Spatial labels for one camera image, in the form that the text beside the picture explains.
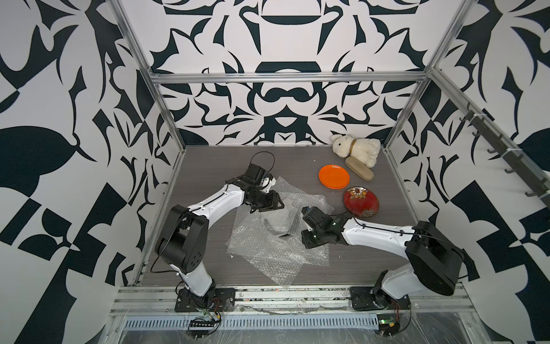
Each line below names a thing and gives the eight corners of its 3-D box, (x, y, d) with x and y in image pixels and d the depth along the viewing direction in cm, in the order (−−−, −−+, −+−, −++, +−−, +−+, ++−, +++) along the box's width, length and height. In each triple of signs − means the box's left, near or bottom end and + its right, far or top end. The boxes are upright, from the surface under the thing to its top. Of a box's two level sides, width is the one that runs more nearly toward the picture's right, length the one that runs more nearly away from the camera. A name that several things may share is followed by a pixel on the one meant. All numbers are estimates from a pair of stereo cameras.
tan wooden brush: (367, 183, 106) (369, 180, 104) (341, 162, 114) (342, 159, 112) (376, 176, 109) (377, 173, 107) (350, 156, 117) (351, 153, 115)
